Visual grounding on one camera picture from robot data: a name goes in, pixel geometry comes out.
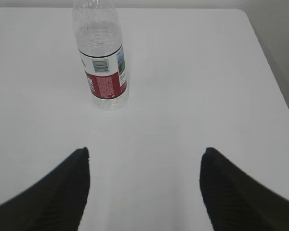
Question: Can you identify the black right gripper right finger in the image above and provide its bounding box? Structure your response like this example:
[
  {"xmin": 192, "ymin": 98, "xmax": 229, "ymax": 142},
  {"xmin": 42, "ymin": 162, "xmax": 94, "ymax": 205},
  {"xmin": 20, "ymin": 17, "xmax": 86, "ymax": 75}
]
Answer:
[{"xmin": 199, "ymin": 147, "xmax": 289, "ymax": 231}]

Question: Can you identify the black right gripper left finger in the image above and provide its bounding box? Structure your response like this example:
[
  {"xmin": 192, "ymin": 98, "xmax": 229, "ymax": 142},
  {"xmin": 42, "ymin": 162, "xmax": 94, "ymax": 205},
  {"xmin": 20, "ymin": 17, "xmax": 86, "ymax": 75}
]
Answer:
[{"xmin": 0, "ymin": 147, "xmax": 90, "ymax": 231}]

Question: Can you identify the clear Nongfu Spring water bottle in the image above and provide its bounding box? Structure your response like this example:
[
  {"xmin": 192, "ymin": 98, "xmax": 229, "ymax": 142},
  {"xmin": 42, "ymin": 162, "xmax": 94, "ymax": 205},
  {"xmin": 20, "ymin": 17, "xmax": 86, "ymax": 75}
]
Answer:
[{"xmin": 72, "ymin": 0, "xmax": 128, "ymax": 110}]

